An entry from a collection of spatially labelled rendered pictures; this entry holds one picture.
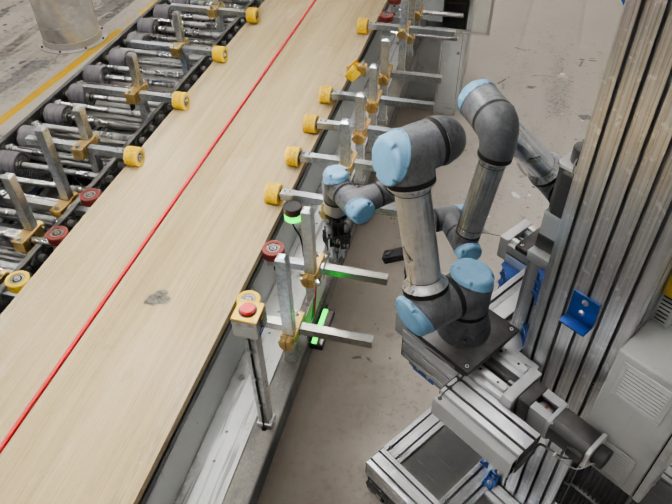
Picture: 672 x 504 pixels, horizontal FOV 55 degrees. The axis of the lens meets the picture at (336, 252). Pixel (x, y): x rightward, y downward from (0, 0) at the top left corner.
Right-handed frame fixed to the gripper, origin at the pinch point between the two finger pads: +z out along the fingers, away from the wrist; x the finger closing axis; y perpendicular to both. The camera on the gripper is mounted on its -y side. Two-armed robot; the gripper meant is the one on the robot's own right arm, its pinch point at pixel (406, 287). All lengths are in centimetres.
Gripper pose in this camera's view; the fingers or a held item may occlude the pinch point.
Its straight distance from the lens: 223.3
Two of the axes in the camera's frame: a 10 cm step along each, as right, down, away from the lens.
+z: 0.2, 7.2, 6.9
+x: 2.5, -6.7, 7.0
